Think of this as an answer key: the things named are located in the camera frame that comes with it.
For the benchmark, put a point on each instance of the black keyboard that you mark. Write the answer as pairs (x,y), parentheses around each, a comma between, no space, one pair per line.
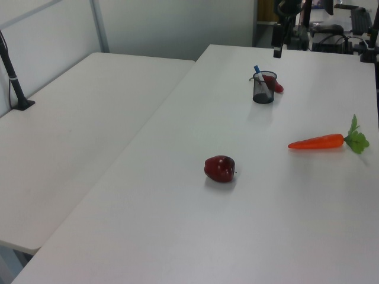
(361,19)

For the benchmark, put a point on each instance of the red chili pepper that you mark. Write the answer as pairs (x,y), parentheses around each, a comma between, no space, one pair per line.
(279,87)

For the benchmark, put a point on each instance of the black camera pole with base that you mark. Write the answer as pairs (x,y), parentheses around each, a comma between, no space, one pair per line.
(14,80)

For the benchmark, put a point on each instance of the black stand with clamp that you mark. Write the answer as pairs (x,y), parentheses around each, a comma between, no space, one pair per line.
(369,47)

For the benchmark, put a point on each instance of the dark red apple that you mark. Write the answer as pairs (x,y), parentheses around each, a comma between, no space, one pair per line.
(219,169)

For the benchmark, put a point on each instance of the orange carrot green leaves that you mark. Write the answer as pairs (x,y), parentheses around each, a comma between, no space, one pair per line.
(319,142)

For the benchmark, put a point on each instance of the white marker pen blue cap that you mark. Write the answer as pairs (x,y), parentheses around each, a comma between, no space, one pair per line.
(257,69)

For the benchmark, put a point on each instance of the grey partition frame post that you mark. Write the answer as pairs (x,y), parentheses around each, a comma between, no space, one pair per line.
(100,26)

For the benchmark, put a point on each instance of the black mesh pen cup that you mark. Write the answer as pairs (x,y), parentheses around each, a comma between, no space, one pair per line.
(263,96)

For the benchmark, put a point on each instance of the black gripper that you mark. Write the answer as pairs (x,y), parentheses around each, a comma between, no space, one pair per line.
(277,35)

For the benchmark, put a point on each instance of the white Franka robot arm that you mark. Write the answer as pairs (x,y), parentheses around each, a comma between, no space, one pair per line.
(287,9)

